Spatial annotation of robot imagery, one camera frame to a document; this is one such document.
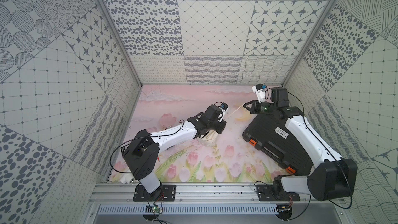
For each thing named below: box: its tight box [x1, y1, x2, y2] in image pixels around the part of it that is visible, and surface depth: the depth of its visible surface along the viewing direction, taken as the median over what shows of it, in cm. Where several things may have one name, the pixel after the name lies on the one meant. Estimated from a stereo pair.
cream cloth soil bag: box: [196, 129, 220, 147], surface depth 83 cm
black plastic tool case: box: [242, 109, 314, 175], surface depth 85 cm
